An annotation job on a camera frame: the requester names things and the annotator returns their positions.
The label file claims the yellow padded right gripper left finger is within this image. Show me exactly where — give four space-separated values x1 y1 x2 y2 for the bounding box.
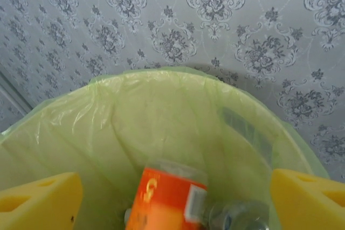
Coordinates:
0 172 84 230

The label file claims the blue label plastic bottle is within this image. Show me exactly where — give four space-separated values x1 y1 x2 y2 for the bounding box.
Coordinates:
201 199 272 230

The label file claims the white bin with green bag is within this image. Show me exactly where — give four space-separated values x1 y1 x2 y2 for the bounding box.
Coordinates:
0 65 331 230

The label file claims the orange label plastic bottle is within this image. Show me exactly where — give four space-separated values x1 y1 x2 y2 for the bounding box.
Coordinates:
123 158 210 230

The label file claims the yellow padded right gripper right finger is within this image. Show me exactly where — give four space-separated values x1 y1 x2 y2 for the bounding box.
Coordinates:
271 168 345 230

